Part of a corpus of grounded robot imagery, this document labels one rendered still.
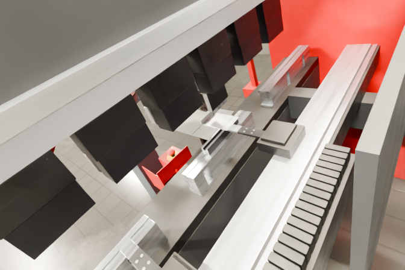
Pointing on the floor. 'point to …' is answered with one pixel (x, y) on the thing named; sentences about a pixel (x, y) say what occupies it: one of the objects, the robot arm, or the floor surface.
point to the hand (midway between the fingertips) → (204, 109)
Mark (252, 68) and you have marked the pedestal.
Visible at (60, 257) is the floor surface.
